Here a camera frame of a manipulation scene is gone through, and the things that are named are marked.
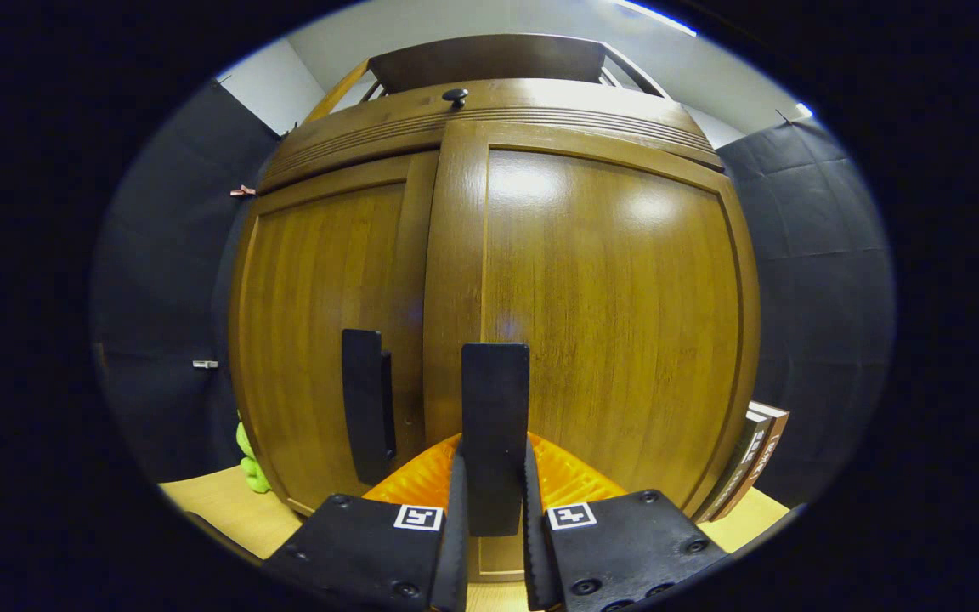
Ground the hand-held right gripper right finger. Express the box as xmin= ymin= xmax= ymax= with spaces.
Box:
xmin=523 ymin=432 xmax=728 ymax=612

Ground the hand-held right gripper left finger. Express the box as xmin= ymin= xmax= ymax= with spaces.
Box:
xmin=262 ymin=433 xmax=469 ymax=612

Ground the wooden shoe cabinet door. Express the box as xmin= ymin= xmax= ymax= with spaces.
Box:
xmin=230 ymin=151 xmax=439 ymax=519
xmin=422 ymin=121 xmax=761 ymax=583

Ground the wooden double-door shoe cabinet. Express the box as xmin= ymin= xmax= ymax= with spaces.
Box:
xmin=228 ymin=34 xmax=762 ymax=583

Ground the wooden cabinet drawer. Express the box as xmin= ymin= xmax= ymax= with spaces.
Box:
xmin=258 ymin=78 xmax=724 ymax=195

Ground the green toy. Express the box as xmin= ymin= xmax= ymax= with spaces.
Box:
xmin=236 ymin=412 xmax=272 ymax=494

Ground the dark brown book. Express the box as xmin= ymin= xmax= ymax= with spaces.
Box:
xmin=698 ymin=408 xmax=772 ymax=521

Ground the light brown book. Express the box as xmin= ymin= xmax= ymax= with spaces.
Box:
xmin=715 ymin=401 xmax=790 ymax=519

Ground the black backdrop cloth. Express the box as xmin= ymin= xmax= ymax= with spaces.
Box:
xmin=90 ymin=81 xmax=897 ymax=511

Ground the large ceiling light panel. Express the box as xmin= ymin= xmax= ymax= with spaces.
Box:
xmin=617 ymin=0 xmax=699 ymax=37

